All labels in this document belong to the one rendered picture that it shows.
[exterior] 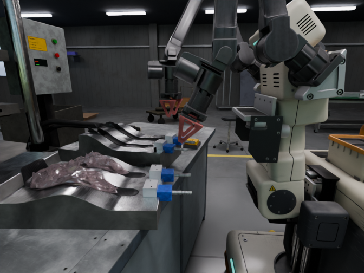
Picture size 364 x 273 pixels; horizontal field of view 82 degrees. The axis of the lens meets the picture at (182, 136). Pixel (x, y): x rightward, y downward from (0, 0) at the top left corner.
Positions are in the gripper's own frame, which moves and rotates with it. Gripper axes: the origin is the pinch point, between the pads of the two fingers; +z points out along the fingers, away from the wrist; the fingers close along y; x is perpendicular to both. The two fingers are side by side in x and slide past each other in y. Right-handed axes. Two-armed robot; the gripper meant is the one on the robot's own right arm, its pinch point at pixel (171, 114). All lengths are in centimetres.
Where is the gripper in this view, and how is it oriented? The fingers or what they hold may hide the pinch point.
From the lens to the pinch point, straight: 91.5
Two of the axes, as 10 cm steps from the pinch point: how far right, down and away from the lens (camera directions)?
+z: -0.1, 9.7, 2.6
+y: -3.0, 2.4, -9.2
